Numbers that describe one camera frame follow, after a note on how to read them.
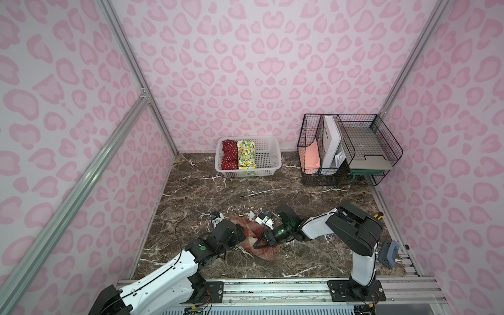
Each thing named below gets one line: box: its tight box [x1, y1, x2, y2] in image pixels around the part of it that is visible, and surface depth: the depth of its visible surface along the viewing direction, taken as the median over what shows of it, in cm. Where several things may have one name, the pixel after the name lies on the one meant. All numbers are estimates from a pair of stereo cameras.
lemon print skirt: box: [236, 139, 257, 170], surface depth 112 cm
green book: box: [350, 168, 385, 178], surface depth 99 cm
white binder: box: [322, 115, 342, 168], surface depth 97 cm
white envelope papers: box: [334, 150, 347, 169], surface depth 97 cm
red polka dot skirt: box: [221, 139, 239, 170], surface depth 112 cm
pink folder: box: [304, 137, 321, 170], surface depth 116 cm
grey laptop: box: [343, 126, 394, 170], surface depth 95 cm
